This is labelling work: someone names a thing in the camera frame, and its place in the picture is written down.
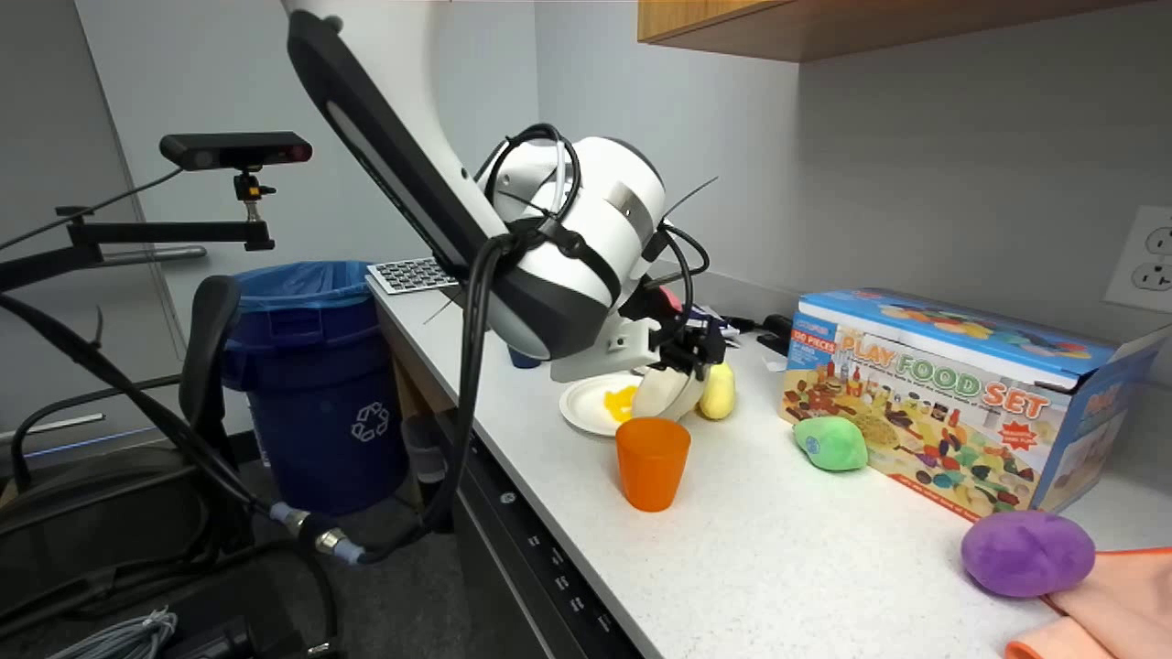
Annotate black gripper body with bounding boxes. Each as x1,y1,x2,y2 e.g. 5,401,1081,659
648,317,727,373

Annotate yellow toy fries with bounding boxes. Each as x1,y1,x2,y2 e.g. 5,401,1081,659
606,384,637,424

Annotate cream plate with fries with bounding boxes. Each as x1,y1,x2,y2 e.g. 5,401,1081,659
635,369,704,420

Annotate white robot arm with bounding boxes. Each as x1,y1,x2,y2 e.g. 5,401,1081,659
283,0,727,378

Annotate large white paper plate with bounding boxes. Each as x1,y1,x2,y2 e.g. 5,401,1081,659
560,373,640,435

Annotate yellow plush banana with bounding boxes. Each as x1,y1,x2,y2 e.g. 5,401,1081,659
698,363,737,420

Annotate orange plastic cup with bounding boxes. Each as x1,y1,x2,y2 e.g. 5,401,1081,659
615,418,688,512

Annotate green plush toy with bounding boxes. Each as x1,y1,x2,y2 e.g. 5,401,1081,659
793,418,867,472

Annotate play food set box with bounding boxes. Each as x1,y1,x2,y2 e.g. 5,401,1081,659
782,289,1170,522

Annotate blue recycling bin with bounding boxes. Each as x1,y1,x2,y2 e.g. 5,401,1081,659
222,261,408,518

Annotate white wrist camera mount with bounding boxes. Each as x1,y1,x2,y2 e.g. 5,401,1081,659
550,320,661,383

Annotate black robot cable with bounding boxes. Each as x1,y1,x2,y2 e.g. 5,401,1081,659
0,121,727,572

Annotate wall power outlet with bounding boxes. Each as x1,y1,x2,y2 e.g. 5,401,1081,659
1107,206,1172,313

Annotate black camera on stand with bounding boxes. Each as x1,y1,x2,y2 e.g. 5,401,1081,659
157,131,312,174

